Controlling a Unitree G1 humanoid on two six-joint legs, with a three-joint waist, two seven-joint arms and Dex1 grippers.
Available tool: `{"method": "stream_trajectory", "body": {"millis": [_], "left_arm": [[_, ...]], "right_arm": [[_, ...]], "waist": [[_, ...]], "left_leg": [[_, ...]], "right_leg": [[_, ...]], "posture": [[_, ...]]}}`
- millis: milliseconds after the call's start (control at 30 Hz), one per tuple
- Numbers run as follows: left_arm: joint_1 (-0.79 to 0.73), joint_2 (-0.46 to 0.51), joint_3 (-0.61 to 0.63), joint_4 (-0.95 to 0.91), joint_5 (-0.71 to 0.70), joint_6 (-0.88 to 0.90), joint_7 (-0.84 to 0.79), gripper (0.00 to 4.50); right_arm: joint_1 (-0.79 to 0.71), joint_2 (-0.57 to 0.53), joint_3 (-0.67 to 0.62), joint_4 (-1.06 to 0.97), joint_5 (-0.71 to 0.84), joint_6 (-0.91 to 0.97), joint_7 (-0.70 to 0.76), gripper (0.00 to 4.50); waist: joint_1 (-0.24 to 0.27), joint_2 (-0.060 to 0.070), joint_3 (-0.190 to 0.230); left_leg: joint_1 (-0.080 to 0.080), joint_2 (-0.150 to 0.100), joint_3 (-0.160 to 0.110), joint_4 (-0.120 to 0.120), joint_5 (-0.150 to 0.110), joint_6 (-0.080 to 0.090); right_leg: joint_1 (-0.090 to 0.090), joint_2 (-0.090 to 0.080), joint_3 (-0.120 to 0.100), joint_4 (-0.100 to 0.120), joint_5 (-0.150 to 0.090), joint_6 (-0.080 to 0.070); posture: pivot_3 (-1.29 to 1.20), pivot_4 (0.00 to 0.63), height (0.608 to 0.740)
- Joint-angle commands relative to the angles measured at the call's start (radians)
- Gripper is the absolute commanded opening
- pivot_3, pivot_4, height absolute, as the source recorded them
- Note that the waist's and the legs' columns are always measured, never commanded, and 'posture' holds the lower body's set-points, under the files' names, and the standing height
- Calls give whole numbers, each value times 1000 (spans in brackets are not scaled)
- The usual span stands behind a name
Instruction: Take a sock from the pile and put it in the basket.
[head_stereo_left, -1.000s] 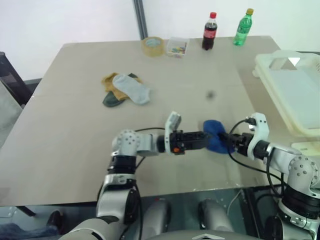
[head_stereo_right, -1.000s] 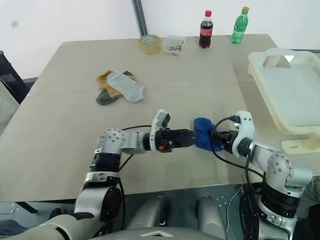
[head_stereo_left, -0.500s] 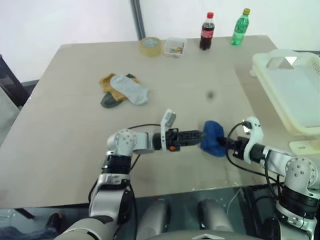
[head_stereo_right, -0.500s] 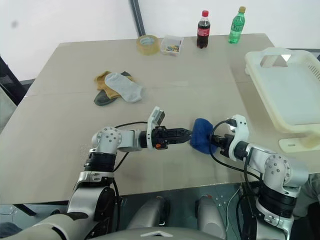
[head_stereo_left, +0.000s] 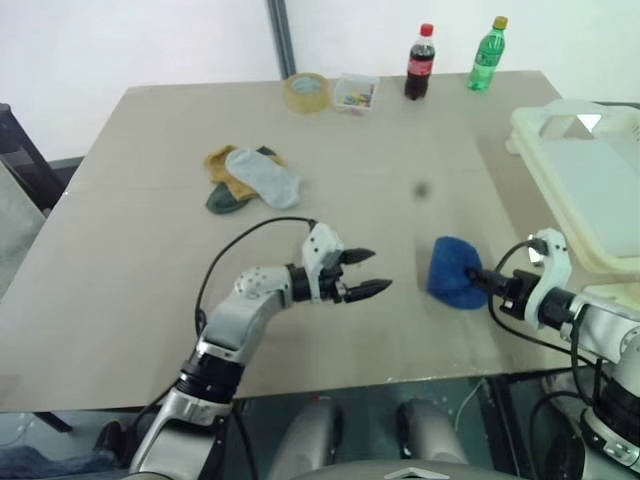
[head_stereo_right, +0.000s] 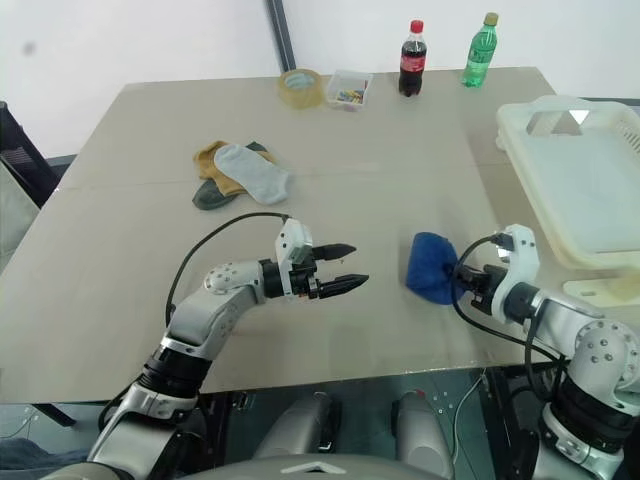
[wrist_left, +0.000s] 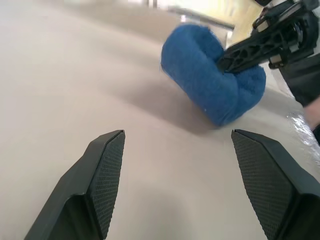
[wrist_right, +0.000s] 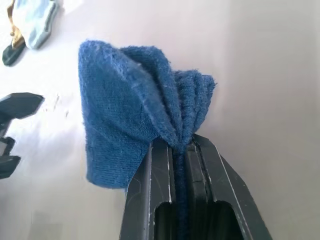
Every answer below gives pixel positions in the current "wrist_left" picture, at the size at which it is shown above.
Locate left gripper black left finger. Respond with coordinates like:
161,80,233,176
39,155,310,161
23,129,126,240

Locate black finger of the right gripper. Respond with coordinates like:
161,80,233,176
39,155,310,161
216,30,291,75

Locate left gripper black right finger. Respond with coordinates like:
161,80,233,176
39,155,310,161
231,128,320,240

